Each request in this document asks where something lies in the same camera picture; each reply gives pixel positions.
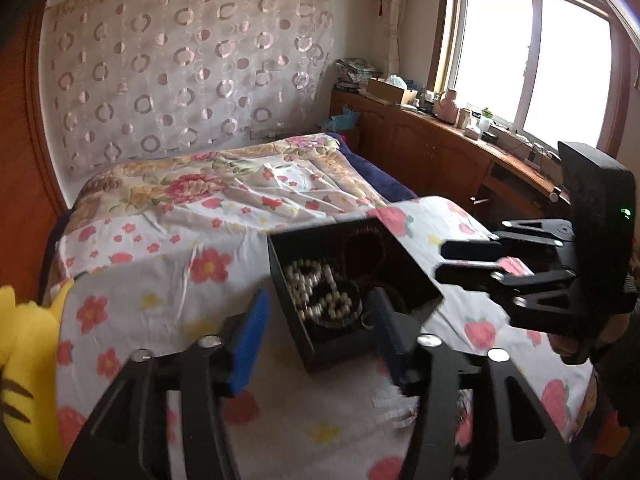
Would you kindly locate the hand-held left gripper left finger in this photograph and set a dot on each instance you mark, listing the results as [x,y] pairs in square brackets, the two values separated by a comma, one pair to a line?
[247,345]

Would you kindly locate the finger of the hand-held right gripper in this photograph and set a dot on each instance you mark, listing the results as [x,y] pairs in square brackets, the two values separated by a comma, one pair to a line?
[530,300]
[535,230]

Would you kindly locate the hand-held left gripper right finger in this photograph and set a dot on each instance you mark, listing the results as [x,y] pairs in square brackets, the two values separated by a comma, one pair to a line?
[395,345]

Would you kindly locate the black jewelry box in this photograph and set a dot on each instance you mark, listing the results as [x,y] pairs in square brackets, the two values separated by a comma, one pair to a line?
[400,270]

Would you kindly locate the strawberry print bedsheet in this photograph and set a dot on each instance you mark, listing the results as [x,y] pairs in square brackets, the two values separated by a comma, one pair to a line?
[165,280]

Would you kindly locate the green cap bottle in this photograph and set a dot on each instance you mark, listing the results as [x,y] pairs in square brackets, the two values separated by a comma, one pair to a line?
[485,122]

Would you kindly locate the white tissue box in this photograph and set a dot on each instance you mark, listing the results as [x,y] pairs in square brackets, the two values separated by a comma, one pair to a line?
[473,127]

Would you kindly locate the long wooden cabinet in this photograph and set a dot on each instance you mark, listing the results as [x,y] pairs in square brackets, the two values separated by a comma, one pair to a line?
[425,155]

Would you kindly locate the floral quilt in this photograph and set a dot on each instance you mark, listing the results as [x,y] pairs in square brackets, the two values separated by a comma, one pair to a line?
[200,180]

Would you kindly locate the dark blue blanket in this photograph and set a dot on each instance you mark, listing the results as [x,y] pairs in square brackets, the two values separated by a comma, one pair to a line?
[370,172]

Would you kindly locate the open cardboard box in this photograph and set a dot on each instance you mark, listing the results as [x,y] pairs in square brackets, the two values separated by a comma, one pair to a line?
[387,91]

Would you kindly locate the teal plastic bag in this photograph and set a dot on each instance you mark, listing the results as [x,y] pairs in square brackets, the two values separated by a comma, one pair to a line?
[342,120]

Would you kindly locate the yellow plush toy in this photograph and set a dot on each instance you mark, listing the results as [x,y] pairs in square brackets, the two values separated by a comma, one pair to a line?
[25,385]

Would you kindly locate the pile of newspapers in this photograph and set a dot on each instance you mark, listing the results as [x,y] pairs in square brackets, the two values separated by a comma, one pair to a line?
[355,72]

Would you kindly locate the beige window curtain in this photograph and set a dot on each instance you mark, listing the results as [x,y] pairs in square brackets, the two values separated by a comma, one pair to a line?
[392,15]

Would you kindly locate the circle pattern sheer cloth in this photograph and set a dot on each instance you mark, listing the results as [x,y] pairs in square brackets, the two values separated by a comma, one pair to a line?
[185,70]

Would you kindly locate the brown wooden wardrobe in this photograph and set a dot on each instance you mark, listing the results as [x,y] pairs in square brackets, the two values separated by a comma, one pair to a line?
[25,160]

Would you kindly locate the wooden frame window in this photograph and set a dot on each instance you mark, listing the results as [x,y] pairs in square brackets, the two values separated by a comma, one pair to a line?
[525,45]

